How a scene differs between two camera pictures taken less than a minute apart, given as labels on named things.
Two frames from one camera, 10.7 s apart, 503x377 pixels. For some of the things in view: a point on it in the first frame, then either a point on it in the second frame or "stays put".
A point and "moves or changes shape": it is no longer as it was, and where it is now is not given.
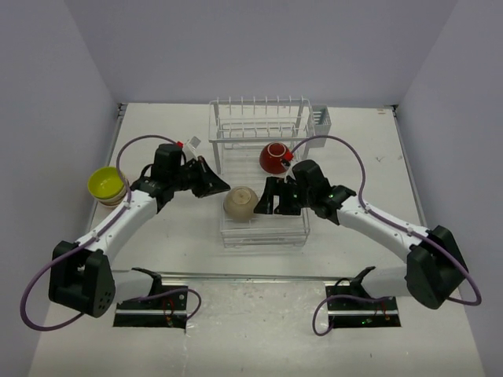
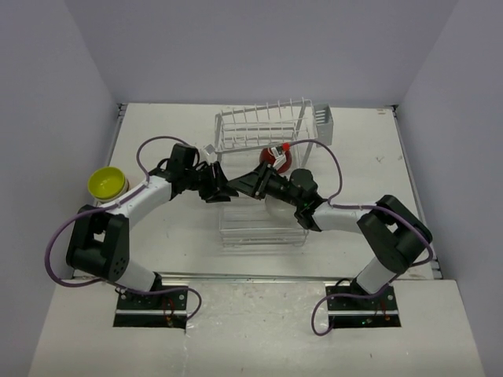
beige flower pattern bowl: (239, 203) moves or changes shape
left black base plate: (165, 311) stays put
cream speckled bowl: (118, 198) stays put
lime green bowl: (105, 182) stays put
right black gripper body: (301, 199) -> (273, 185)
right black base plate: (355, 312) stays put
